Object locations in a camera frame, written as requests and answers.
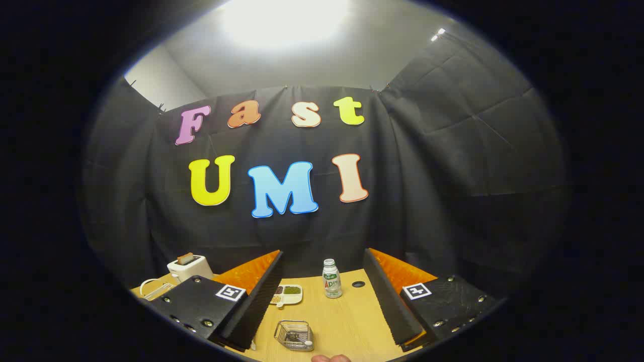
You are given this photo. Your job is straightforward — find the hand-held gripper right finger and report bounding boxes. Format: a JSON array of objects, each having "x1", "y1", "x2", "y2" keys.
[{"x1": 363, "y1": 248, "x2": 497, "y2": 352}]

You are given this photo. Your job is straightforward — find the white toaster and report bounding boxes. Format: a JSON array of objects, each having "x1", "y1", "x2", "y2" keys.
[{"x1": 167, "y1": 255, "x2": 214, "y2": 283}]

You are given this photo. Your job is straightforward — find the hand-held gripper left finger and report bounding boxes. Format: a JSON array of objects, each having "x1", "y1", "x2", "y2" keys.
[{"x1": 148, "y1": 250, "x2": 283, "y2": 352}]

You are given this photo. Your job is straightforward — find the white divided bean tray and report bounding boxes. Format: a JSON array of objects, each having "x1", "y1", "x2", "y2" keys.
[{"x1": 270, "y1": 285, "x2": 303, "y2": 308}]

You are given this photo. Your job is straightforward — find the white wire dish rack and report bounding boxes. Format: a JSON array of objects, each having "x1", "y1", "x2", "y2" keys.
[{"x1": 139, "y1": 278, "x2": 177, "y2": 301}]

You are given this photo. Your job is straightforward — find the small plastic drink bottle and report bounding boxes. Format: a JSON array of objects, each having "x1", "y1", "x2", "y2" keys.
[{"x1": 323, "y1": 259, "x2": 343, "y2": 299}]

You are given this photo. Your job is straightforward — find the metal wire basket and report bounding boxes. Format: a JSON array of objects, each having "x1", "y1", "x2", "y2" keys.
[{"x1": 274, "y1": 320, "x2": 314, "y2": 351}]

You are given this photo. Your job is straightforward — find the black backdrop cloth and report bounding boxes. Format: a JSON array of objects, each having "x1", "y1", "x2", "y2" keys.
[{"x1": 80, "y1": 35, "x2": 569, "y2": 312}]

